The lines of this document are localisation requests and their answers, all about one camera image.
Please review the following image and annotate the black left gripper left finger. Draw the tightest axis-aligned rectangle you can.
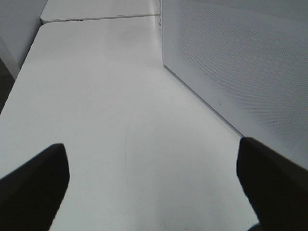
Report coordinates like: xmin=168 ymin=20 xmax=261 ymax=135
xmin=0 ymin=143 xmax=70 ymax=231

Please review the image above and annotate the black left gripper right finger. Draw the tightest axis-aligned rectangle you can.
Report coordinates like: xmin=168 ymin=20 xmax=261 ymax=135
xmin=236 ymin=137 xmax=308 ymax=231

